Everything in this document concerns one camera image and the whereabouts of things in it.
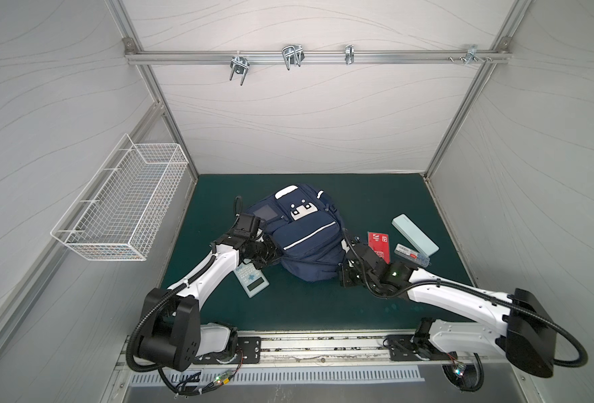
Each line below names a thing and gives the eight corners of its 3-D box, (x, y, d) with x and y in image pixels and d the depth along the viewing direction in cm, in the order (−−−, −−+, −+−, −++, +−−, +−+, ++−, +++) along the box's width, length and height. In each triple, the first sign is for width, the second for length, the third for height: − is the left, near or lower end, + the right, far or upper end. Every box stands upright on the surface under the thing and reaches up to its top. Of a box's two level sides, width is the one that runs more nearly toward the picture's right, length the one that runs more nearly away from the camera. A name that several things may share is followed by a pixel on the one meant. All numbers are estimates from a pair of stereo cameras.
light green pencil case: (428, 257, 95) (430, 255, 93) (390, 222, 105) (391, 219, 104) (439, 248, 97) (442, 246, 96) (401, 215, 108) (402, 212, 106)
